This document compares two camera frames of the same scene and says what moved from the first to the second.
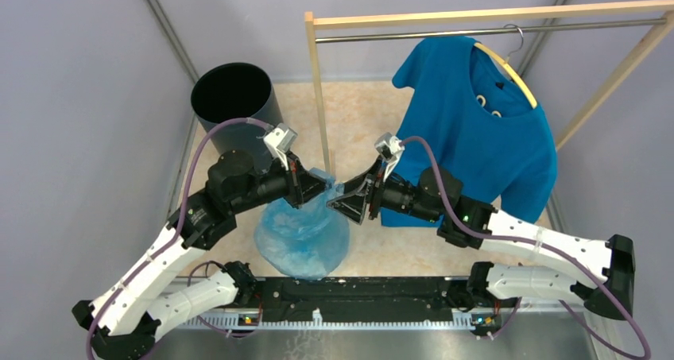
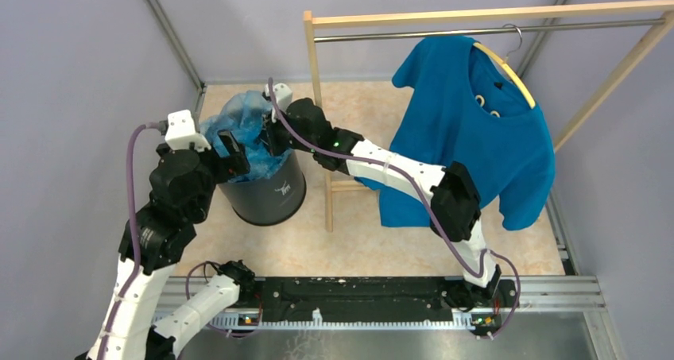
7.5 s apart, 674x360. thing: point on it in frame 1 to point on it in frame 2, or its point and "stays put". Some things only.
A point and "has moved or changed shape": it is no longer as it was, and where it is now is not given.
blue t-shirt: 469,114 stays put
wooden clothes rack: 663,9 stays put
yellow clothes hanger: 510,67 stays put
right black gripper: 369,186 to 269,136
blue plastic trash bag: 310,241 to 242,114
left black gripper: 299,180 to 231,165
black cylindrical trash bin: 230,90 has moved or changed shape
